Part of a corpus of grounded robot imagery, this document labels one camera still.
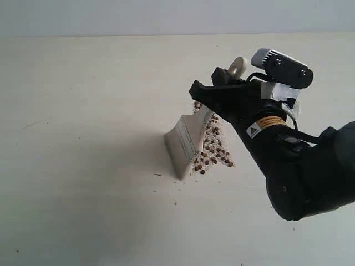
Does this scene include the right wrist camera with tape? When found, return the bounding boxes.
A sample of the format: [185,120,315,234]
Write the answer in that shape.
[247,48,313,119]

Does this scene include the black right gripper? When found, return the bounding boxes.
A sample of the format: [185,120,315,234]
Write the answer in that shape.
[189,67,286,130]

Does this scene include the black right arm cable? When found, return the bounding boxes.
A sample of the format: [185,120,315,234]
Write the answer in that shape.
[245,71,320,145]

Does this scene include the white paint brush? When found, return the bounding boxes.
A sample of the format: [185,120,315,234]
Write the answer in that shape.
[163,57,249,180]

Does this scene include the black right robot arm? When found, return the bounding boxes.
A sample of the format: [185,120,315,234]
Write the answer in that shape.
[189,68,354,221]

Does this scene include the scattered rice and brown pellets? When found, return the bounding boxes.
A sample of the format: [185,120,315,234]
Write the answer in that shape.
[191,113,236,175]

